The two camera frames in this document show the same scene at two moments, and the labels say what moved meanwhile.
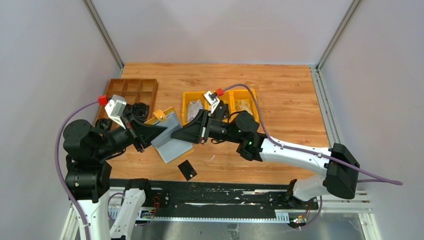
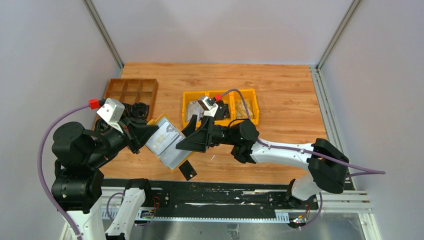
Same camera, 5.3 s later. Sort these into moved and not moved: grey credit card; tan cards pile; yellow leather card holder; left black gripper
Moved: yellow leather card holder
Not moved: tan cards pile; grey credit card; left black gripper
